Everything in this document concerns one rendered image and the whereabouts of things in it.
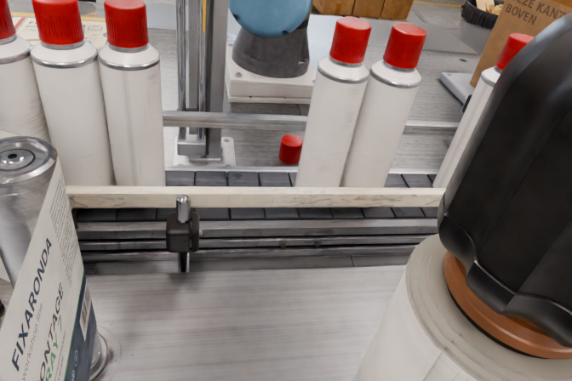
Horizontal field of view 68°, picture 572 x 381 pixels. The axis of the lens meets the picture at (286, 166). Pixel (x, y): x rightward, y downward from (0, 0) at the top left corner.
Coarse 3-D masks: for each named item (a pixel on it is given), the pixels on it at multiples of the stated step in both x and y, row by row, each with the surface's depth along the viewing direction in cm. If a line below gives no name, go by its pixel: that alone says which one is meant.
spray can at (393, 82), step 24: (408, 24) 40; (408, 48) 39; (384, 72) 41; (408, 72) 40; (384, 96) 41; (408, 96) 41; (360, 120) 44; (384, 120) 42; (360, 144) 45; (384, 144) 44; (360, 168) 47; (384, 168) 46
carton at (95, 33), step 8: (16, 24) 71; (24, 24) 71; (32, 24) 72; (88, 24) 75; (96, 24) 75; (104, 24) 76; (16, 32) 68; (24, 32) 68; (32, 32) 69; (88, 32) 72; (96, 32) 72; (104, 32) 73; (32, 40) 67; (40, 40) 67; (88, 40) 69; (96, 40) 70; (104, 40) 70
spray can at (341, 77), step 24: (336, 24) 38; (360, 24) 38; (336, 48) 39; (360, 48) 39; (336, 72) 39; (360, 72) 40; (312, 96) 43; (336, 96) 40; (360, 96) 41; (312, 120) 43; (336, 120) 42; (312, 144) 44; (336, 144) 44; (312, 168) 46; (336, 168) 46
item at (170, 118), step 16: (176, 112) 45; (192, 112) 46; (208, 112) 46; (240, 128) 47; (256, 128) 47; (272, 128) 48; (288, 128) 48; (304, 128) 48; (416, 128) 51; (432, 128) 51; (448, 128) 51
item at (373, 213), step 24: (96, 216) 43; (120, 216) 43; (144, 216) 44; (216, 216) 45; (240, 216) 46; (264, 216) 47; (288, 216) 47; (312, 216) 47; (336, 216) 48; (360, 216) 48; (384, 216) 49; (408, 216) 49; (432, 216) 50
